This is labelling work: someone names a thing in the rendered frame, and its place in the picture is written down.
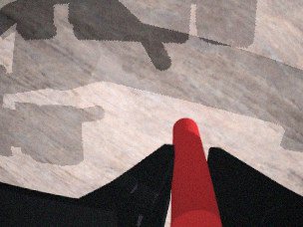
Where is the red peg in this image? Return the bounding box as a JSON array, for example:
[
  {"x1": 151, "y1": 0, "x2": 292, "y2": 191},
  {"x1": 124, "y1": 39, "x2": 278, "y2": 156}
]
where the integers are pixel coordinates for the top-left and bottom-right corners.
[{"x1": 170, "y1": 117, "x2": 222, "y2": 227}]

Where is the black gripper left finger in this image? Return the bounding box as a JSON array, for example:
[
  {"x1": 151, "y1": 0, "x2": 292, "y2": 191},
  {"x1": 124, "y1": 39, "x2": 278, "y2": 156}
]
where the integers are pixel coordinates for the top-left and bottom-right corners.
[{"x1": 0, "y1": 144, "x2": 174, "y2": 227}]

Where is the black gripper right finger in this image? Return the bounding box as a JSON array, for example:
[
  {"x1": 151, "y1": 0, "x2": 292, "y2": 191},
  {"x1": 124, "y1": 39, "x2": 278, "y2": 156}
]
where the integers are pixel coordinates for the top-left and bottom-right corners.
[{"x1": 207, "y1": 146, "x2": 303, "y2": 227}]

